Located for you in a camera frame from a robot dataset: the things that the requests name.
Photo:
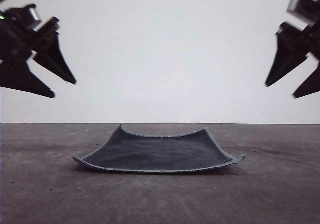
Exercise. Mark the purple towel with grey hem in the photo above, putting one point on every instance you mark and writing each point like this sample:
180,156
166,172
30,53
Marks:
160,154

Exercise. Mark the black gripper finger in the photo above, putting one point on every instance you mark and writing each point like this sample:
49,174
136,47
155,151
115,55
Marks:
287,57
22,76
310,84
53,57

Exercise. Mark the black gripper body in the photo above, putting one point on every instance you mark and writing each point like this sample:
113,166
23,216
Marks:
17,39
312,42

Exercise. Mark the grey table cloth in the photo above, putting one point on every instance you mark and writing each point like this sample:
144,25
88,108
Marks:
160,201

